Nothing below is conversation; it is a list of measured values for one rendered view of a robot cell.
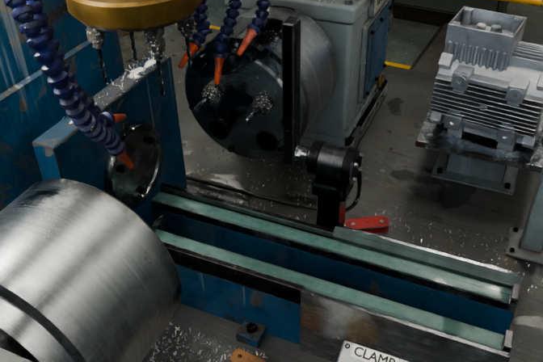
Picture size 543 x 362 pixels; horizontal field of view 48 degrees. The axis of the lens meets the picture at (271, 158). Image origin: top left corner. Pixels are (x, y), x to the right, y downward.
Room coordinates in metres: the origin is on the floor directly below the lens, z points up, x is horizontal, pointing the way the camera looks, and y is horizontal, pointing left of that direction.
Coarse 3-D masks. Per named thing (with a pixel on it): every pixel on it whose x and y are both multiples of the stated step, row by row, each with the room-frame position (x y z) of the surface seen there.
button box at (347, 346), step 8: (344, 344) 0.40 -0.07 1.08; (352, 344) 0.40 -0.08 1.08; (344, 352) 0.39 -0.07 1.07; (352, 352) 0.39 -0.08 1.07; (360, 352) 0.39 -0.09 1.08; (368, 352) 0.39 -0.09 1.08; (376, 352) 0.39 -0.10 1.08; (344, 360) 0.39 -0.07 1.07; (352, 360) 0.38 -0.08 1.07; (360, 360) 0.38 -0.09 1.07; (368, 360) 0.38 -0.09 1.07; (376, 360) 0.38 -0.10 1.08; (384, 360) 0.38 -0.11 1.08; (392, 360) 0.38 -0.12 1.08; (400, 360) 0.38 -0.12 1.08
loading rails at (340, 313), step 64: (192, 192) 0.85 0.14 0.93; (192, 256) 0.69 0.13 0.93; (256, 256) 0.75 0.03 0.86; (320, 256) 0.71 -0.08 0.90; (384, 256) 0.69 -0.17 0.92; (448, 256) 0.67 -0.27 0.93; (256, 320) 0.64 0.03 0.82; (320, 320) 0.59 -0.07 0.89; (384, 320) 0.55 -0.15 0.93; (448, 320) 0.56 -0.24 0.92
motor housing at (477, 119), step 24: (528, 48) 1.02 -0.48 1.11; (480, 72) 1.01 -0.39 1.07; (504, 72) 0.99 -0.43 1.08; (528, 72) 0.98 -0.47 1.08; (432, 96) 1.02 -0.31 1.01; (456, 96) 1.00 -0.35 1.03; (480, 96) 0.98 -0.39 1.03; (504, 96) 0.96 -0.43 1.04; (528, 96) 0.94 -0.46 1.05; (480, 120) 0.98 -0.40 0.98; (504, 120) 0.95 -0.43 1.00; (528, 120) 0.92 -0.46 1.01
